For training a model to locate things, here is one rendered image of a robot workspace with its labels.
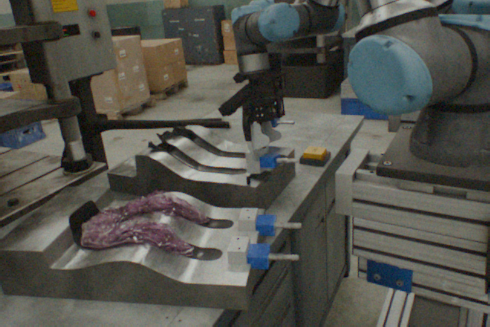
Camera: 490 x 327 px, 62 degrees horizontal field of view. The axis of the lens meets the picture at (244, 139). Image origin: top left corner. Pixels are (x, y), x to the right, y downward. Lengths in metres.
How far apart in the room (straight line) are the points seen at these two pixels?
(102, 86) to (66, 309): 4.28
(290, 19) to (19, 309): 0.78
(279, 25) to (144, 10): 8.78
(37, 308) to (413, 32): 0.81
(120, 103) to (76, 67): 3.32
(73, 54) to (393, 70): 1.30
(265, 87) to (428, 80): 0.46
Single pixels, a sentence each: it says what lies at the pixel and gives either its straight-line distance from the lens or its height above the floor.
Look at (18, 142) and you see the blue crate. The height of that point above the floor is 0.08.
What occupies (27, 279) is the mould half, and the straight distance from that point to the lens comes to 0.93.
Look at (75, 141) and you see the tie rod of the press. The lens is 1.51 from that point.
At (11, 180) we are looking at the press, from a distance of 1.63.
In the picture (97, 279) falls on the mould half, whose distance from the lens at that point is 0.85.
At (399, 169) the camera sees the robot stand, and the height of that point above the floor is 1.04.
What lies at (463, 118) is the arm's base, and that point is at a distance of 0.72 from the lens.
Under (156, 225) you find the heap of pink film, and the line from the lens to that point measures 0.84.
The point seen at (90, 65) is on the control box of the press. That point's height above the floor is 1.11.
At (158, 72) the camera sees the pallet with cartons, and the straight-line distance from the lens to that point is 5.70.
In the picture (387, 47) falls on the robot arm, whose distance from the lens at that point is 0.58.
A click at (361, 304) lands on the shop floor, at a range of 1.98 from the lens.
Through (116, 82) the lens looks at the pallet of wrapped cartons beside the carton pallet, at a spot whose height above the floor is 0.47.
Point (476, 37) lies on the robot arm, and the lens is 0.69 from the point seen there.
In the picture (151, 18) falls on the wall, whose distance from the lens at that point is 9.49.
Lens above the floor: 1.33
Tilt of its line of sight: 20 degrees down
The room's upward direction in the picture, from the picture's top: 5 degrees counter-clockwise
